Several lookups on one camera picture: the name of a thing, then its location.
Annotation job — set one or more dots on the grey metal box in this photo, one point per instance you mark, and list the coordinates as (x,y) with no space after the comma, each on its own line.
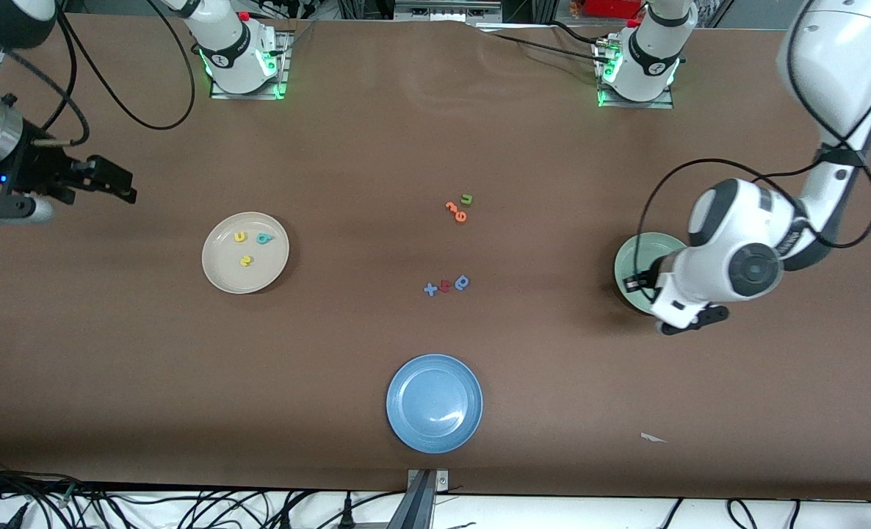
(446,11)

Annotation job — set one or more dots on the blue foam letter a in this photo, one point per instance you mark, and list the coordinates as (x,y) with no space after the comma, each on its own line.
(458,285)

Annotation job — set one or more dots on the blue round plate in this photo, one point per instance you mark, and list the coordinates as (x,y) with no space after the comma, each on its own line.
(434,404)

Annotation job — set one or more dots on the teal foam letter p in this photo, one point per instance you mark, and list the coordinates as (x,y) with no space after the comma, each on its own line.
(259,236)

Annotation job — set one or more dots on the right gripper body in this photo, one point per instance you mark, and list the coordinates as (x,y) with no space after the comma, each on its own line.
(37,171)

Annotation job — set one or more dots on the red background object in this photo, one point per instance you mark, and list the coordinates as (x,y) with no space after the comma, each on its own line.
(612,7)

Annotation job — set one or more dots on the silver table edge bracket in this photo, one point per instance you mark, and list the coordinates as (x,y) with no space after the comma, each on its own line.
(443,481)

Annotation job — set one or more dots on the green round plate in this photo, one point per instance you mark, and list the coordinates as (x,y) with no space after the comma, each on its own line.
(637,253)

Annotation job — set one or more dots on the grey metal beam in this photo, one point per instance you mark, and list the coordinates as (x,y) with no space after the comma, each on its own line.
(413,510)

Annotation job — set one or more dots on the beige round plate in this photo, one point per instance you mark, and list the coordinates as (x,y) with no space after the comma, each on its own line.
(230,275)

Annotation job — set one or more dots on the white paper scrap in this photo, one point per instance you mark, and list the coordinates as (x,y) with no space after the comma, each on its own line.
(650,438)

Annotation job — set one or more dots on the blue foam plus sign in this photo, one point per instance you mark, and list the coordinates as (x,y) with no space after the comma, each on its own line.
(430,289)

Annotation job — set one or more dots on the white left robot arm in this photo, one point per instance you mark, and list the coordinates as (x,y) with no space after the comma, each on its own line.
(839,51)

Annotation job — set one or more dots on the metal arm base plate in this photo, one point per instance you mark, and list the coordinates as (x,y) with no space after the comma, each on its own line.
(663,103)
(283,73)

